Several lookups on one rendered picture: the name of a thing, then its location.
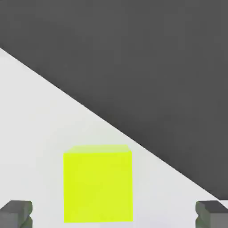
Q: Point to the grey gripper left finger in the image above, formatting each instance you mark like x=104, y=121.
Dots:
x=14, y=214

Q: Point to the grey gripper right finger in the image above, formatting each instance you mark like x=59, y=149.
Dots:
x=213, y=216

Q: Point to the small yellow cube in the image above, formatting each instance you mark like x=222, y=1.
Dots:
x=98, y=185

